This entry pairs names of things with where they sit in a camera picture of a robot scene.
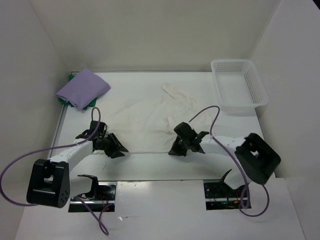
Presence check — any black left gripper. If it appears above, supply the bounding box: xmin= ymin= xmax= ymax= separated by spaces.
xmin=99 ymin=132 xmax=129 ymax=159

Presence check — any white t shirt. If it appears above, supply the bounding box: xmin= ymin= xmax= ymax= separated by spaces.
xmin=96 ymin=83 xmax=213 ymax=154

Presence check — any green t shirt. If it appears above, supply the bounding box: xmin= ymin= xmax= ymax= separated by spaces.
xmin=58 ymin=71 xmax=98 ymax=111

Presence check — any purple t shirt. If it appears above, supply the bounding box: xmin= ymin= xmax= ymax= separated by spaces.
xmin=56 ymin=68 xmax=111 ymax=110

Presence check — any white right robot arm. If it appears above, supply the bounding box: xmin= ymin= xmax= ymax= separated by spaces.
xmin=168 ymin=122 xmax=281 ymax=186

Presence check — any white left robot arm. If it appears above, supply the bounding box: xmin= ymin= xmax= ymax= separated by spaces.
xmin=26 ymin=120 xmax=128 ymax=208

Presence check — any white plastic basket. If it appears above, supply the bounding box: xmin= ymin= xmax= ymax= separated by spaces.
xmin=210 ymin=59 xmax=269 ymax=112

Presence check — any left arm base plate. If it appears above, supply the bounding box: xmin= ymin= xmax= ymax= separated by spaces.
xmin=68 ymin=181 xmax=117 ymax=213

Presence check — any aluminium table edge rail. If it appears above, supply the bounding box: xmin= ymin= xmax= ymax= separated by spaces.
xmin=51 ymin=71 xmax=78 ymax=151

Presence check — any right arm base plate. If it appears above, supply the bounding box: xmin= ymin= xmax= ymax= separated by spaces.
xmin=203 ymin=180 xmax=245 ymax=211

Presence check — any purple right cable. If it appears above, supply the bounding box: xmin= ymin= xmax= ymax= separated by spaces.
xmin=188 ymin=105 xmax=270 ymax=216

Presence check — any purple cable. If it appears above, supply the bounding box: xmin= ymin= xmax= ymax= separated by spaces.
xmin=0 ymin=106 xmax=110 ymax=236
xmin=188 ymin=105 xmax=270 ymax=216

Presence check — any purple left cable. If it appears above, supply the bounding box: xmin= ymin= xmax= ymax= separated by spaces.
xmin=0 ymin=106 xmax=110 ymax=236

